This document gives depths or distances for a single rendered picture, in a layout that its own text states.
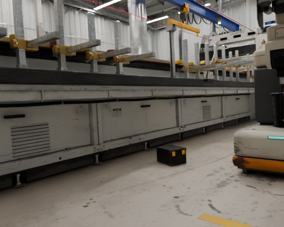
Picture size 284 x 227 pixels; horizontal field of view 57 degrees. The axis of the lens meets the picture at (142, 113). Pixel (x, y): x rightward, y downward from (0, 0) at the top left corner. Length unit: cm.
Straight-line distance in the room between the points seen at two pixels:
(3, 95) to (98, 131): 86
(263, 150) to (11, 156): 151
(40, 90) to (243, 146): 125
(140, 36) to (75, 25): 446
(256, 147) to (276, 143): 11
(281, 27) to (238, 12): 1100
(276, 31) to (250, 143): 67
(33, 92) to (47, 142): 44
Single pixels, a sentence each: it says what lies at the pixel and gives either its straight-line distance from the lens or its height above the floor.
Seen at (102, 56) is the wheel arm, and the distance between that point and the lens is 182.
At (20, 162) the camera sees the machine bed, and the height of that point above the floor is 15.
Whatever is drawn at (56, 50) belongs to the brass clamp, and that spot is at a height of 82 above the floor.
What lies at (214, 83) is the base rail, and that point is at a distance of 332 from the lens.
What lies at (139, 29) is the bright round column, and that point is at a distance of 720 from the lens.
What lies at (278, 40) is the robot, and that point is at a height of 80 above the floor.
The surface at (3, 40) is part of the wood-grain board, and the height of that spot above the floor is 88.
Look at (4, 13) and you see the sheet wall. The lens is 975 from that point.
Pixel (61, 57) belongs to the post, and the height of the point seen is 78.
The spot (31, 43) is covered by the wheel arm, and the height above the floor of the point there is 83.
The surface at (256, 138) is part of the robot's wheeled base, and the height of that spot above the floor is 24.
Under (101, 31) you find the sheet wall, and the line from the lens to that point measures 1189.
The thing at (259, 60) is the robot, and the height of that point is 73.
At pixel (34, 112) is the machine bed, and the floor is 45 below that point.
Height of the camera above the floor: 50
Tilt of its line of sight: 3 degrees down
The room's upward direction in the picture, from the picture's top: 3 degrees counter-clockwise
